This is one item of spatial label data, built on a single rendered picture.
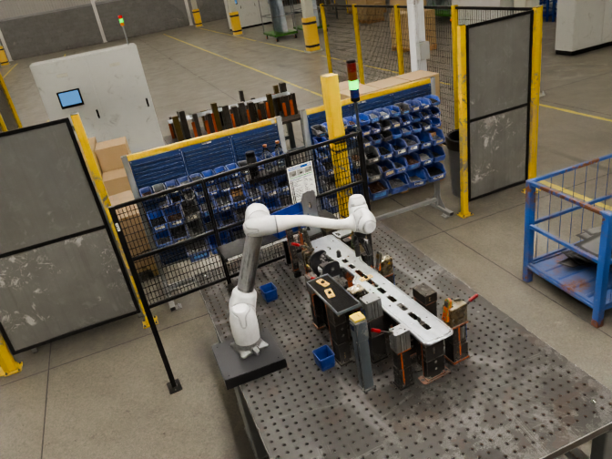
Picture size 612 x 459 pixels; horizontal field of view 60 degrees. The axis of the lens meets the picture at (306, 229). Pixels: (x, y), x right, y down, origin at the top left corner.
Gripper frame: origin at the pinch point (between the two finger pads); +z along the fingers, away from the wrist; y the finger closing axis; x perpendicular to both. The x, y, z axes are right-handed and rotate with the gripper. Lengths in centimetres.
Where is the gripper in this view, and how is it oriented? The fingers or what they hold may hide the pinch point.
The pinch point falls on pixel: (363, 259)
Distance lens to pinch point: 318.7
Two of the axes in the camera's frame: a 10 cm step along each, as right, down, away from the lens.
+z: 1.5, 8.8, 4.4
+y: 4.3, 3.4, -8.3
